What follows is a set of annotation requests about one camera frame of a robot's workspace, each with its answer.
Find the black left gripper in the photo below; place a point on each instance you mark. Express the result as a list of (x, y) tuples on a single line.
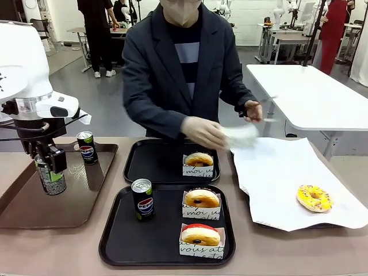
[(34, 126)]

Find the black Pepsi can green top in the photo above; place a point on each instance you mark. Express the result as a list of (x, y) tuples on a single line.
[(143, 204), (87, 151), (54, 185)]

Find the glazed donut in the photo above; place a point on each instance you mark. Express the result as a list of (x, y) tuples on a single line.
[(201, 213)]

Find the pink frosted donut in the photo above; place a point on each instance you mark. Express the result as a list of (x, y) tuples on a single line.
[(207, 237)]

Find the red-topped donut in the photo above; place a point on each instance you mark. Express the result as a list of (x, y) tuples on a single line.
[(201, 250)]

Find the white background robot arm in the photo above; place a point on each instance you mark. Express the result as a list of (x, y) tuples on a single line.
[(278, 11)]

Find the person's left forearm dark sleeve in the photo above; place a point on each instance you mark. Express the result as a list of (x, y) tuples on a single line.
[(234, 96)]

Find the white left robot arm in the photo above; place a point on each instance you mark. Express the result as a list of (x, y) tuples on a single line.
[(23, 57)]

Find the person's right forearm dark sleeve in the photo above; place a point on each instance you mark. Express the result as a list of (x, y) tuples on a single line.
[(155, 115)]

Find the person's white gloved right hand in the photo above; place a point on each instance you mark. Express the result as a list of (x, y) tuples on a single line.
[(201, 132)]

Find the person's bare left hand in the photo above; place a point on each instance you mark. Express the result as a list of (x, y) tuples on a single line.
[(254, 110)]

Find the brown plastic tray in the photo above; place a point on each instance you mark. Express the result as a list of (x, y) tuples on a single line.
[(72, 201)]

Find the black plastic serving tray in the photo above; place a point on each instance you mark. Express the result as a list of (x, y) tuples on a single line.
[(161, 238), (155, 164)]

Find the bystander in black clothes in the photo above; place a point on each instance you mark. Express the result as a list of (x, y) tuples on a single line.
[(97, 37)]

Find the person in dark blazer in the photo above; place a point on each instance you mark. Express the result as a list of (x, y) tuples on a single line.
[(155, 72)]

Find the white paper sheet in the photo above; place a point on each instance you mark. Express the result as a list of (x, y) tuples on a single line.
[(273, 178)]

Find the white background work table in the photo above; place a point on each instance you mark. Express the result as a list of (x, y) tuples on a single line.
[(287, 38)]

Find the white folding table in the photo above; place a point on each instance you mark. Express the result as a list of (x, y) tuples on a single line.
[(310, 95)]

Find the yellow frosted sprinkle donut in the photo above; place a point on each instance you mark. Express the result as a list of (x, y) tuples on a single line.
[(325, 201)]

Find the black tripod pole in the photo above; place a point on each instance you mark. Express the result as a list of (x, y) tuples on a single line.
[(313, 31)]

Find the bystander in red apron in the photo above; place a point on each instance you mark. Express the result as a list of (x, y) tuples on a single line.
[(330, 34)]

